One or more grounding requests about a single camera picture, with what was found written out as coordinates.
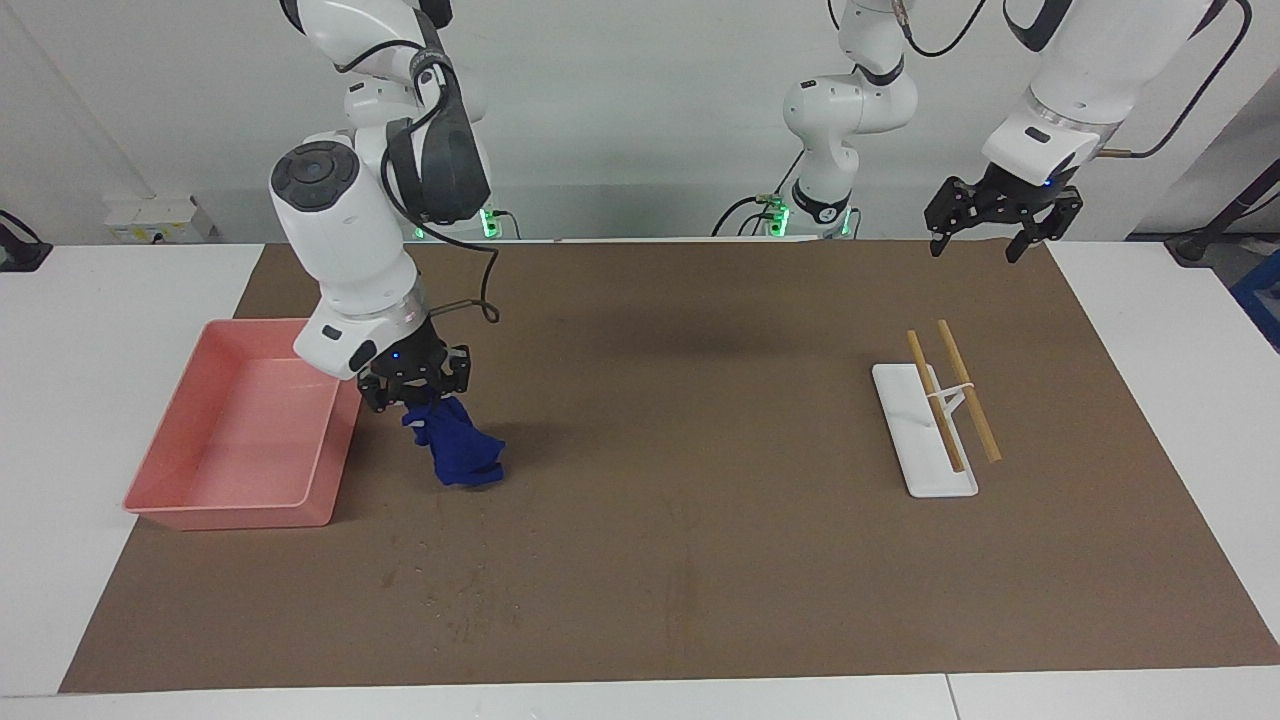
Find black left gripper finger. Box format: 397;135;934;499
923;177;987;259
1004;189;1085;265

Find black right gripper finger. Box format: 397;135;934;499
439;345;474;400
358;374;407;415

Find blue towel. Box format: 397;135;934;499
402;395;507;490

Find black stand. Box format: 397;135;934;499
1165;160;1280;266

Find pink plastic bin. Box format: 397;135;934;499
123;317;372;531

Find wooden rod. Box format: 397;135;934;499
906;330;967;474
936;319;1003;465

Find blue crate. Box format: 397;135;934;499
1232;250;1280;353

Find white rack tray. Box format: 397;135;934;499
872;362;979;499

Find brown table mat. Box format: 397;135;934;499
58;238;1280;694

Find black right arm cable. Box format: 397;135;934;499
335;40;502;327

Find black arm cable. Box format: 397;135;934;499
335;40;502;327
895;0;1256;161

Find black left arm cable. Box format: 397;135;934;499
895;0;1256;161

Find black left base cable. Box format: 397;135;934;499
712;148;806;238

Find white wall socket box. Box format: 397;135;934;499
105;195;217;245

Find black clamp mount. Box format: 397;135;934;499
0;210;54;273

